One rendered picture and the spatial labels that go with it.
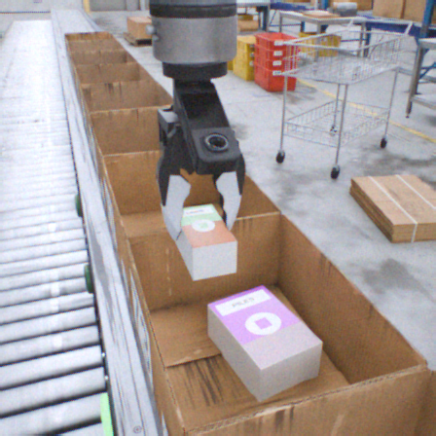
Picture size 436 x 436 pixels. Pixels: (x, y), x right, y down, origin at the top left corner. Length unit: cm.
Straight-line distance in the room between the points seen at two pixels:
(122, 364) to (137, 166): 54
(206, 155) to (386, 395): 34
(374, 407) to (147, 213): 79
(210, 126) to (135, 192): 73
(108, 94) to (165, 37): 142
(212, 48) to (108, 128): 107
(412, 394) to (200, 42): 45
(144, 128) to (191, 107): 106
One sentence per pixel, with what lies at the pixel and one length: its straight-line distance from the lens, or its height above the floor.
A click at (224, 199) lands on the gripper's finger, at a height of 120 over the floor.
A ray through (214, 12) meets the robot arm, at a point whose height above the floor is 141.
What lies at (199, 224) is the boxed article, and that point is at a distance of 58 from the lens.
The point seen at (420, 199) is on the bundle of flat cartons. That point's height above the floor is 13.
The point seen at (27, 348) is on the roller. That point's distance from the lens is 108.
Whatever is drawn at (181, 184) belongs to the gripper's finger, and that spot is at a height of 123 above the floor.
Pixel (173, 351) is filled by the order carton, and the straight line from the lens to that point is 80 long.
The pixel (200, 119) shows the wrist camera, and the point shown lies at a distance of 48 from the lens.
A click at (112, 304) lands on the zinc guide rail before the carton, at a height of 89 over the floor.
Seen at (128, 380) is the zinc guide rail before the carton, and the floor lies 89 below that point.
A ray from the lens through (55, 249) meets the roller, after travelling 139.
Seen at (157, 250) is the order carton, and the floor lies 101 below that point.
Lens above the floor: 145
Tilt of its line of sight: 29 degrees down
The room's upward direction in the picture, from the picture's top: straight up
